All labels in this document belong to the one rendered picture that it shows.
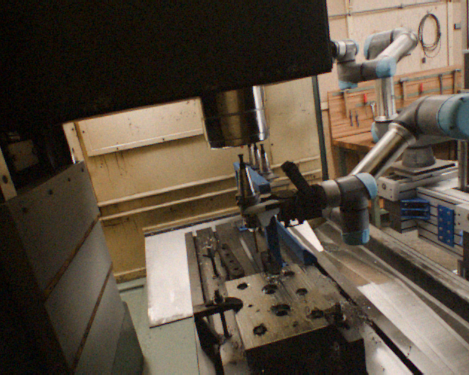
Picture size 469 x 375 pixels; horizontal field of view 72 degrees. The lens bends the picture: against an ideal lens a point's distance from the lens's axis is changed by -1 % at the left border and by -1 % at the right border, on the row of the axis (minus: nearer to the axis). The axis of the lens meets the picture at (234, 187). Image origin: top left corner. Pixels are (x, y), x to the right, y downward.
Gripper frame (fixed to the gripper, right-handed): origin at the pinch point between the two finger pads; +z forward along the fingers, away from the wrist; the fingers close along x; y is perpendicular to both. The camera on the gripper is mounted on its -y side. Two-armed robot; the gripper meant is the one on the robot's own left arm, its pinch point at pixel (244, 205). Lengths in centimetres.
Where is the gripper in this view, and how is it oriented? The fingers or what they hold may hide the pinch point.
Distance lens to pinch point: 84.6
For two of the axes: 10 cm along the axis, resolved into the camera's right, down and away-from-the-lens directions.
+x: -1.8, -2.3, 9.6
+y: 1.7, 9.5, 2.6
